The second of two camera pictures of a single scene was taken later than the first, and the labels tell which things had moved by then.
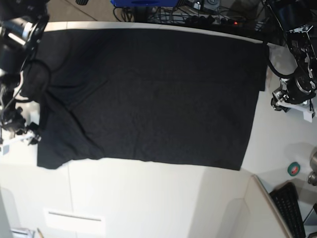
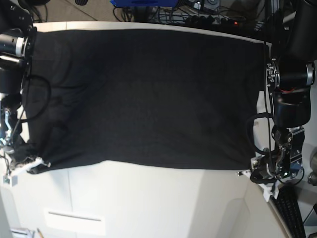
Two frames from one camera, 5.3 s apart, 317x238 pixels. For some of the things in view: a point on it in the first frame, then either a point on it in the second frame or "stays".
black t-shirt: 171,97 stays
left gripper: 12,120 to 23,164
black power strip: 209,21 stays
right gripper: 294,93 to 272,165
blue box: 146,3 stays
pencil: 40,233 stays
